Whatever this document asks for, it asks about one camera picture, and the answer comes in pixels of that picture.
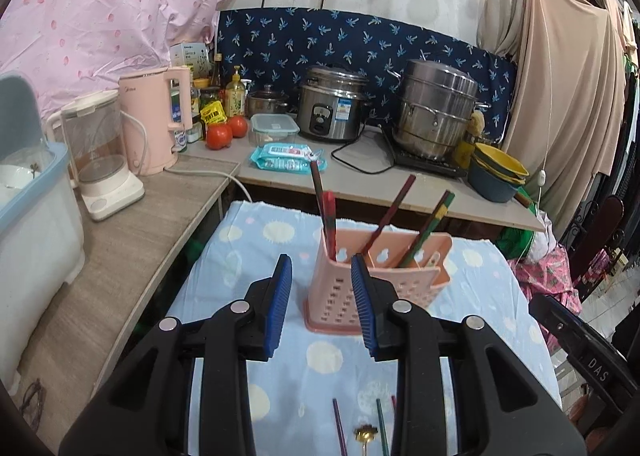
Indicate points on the pink spotted curtain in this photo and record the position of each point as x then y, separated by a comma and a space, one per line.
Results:
110, 11

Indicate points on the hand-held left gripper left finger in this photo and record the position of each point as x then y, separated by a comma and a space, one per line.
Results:
280, 306

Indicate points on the stacked steel steamer pot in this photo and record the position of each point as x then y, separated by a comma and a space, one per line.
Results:
435, 106

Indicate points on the green chopstick gold band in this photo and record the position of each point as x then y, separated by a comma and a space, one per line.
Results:
382, 428
443, 201

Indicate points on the gold flower spoon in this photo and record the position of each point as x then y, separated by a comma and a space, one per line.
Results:
365, 433

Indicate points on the large blue bowl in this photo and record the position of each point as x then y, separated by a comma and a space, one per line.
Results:
492, 190

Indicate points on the pink pineapple print cloth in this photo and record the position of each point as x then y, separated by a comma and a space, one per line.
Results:
550, 281

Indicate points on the navy floral cloth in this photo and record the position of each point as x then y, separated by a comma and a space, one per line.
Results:
360, 41

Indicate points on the green cloth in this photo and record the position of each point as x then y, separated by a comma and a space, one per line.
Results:
515, 241

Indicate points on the dark purple chopstick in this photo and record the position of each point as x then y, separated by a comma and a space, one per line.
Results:
389, 211
339, 426

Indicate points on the blue wet wipes packet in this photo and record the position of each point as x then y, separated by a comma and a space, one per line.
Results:
287, 159

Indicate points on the beige curtain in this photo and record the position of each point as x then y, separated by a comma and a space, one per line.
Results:
565, 86

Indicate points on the white storage bin grey lid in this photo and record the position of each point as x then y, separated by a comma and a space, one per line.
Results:
35, 246

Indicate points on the red tomato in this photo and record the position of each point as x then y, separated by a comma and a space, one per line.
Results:
219, 136
237, 125

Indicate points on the yellow seasoning packet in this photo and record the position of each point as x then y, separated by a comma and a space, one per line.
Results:
212, 112

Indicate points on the steel rice cooker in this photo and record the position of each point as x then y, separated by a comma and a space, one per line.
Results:
330, 106

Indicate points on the dark sauce bottle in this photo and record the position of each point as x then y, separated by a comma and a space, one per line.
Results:
217, 71

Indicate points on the pink perforated utensil basket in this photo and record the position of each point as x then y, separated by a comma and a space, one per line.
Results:
330, 296

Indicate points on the eyeglasses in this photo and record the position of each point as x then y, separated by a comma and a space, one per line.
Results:
32, 393

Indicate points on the red chopstick black band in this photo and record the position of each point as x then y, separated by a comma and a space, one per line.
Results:
330, 216

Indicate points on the glass jug white base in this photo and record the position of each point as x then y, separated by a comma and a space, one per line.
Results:
95, 151

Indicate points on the blue bowl yellow rim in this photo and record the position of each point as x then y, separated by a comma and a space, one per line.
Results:
482, 175

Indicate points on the black induction cooktop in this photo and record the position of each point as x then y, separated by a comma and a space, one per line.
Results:
425, 164

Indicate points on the pink electric kettle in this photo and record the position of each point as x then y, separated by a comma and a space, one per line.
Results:
150, 121

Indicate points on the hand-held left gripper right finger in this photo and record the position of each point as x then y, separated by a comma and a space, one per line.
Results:
362, 306

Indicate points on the dark glass jar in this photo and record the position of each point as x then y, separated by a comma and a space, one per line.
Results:
210, 97

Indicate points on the yellow oil bottle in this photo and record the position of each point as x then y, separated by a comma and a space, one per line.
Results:
235, 99

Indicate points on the dark wooden chair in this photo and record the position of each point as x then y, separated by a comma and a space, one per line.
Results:
607, 221

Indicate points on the small lidded steel pot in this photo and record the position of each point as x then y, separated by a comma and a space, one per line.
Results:
267, 101

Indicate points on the light blue dotted tablecloth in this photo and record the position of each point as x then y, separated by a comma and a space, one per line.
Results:
475, 296

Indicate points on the white green carton box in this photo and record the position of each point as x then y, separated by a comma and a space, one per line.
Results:
190, 56

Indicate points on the brown loofah sponge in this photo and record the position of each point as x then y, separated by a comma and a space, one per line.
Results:
477, 121

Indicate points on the red chopsticks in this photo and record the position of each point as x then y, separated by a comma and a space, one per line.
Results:
321, 201

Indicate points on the clear food container teal lid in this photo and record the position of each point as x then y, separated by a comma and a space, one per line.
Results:
274, 129

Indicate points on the hanging dark clothes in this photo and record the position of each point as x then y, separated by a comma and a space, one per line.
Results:
631, 136

